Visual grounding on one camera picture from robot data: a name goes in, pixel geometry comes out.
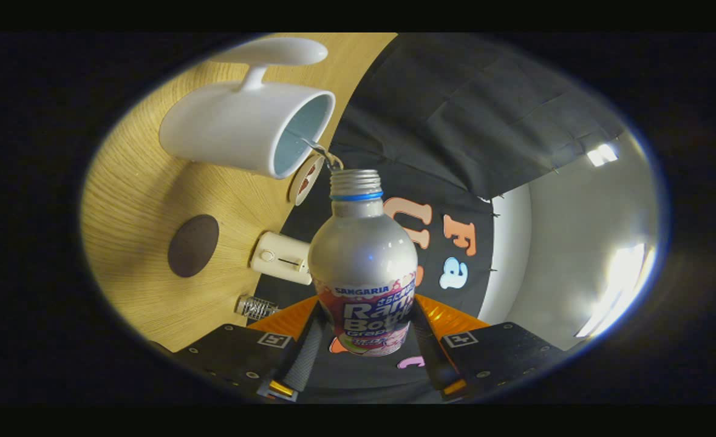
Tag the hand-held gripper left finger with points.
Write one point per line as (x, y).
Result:
(303, 358)

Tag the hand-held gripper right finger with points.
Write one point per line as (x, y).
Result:
(433, 358)

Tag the silver juice bottle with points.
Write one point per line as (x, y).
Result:
(362, 255)

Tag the dark brown round coaster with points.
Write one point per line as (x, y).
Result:
(194, 246)

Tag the white cup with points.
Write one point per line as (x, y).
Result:
(230, 130)

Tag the white toaster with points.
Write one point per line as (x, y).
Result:
(279, 255)

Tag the small white plate with food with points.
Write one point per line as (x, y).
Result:
(302, 182)

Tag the wooden table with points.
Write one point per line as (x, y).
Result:
(133, 200)

